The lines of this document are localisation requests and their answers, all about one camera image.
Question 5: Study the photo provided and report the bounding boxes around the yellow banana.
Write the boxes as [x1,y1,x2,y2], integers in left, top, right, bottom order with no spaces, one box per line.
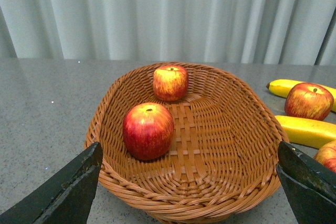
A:
[266,79,335,112]
[275,115,335,149]

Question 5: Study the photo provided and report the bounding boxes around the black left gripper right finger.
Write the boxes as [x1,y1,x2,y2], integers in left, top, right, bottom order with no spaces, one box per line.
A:
[276,141,335,223]

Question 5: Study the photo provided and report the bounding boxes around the red yellow apple at back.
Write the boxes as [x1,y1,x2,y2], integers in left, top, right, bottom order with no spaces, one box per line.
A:
[153,65,189,102]

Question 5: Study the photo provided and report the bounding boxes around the grey pleated curtain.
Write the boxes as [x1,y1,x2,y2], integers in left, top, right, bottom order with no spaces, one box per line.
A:
[1,0,335,65]

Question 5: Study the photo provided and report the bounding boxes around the brown wicker basket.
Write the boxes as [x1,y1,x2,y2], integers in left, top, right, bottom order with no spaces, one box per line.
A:
[84,63,288,223]

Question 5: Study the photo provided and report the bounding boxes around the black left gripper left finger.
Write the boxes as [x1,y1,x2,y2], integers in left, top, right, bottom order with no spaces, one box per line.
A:
[1,142,103,223]

